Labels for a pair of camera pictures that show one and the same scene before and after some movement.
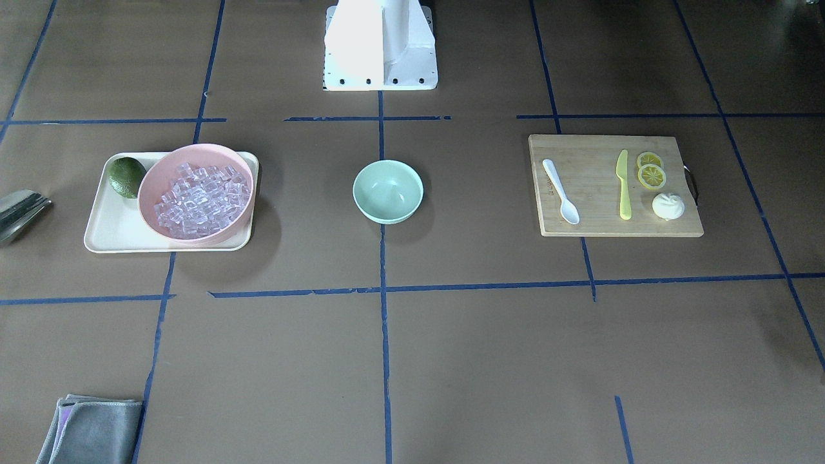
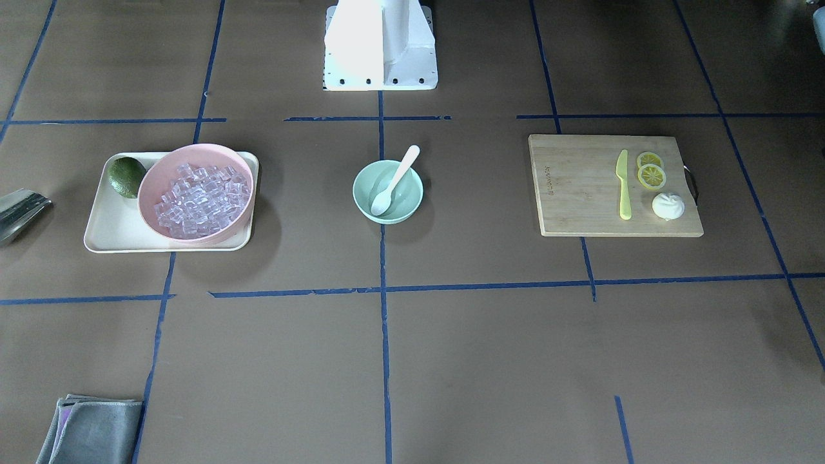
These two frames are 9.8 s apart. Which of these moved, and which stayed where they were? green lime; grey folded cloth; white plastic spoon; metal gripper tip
Moved: white plastic spoon
Stayed: grey folded cloth; metal gripper tip; green lime
